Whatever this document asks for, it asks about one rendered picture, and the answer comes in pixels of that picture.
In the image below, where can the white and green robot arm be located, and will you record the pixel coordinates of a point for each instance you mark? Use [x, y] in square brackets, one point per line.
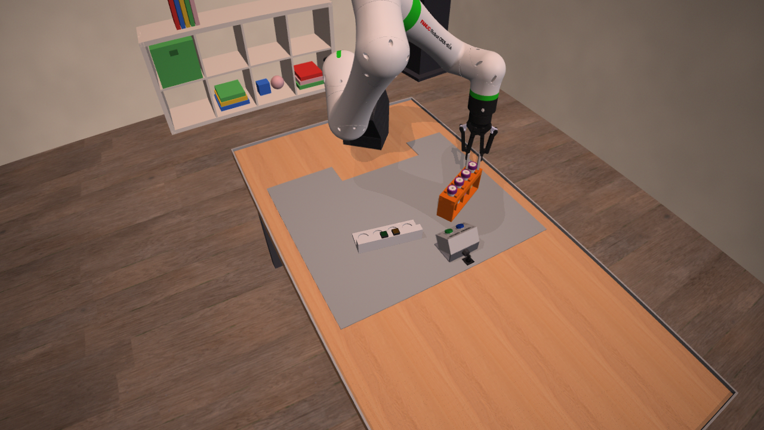
[383, 29]

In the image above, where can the grey flat mat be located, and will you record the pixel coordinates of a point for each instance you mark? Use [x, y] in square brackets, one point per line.
[321, 212]

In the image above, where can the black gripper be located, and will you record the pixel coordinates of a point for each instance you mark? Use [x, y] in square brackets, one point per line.
[477, 125]

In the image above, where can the orange tube rack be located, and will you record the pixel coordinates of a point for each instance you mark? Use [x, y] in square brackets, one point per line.
[448, 207]

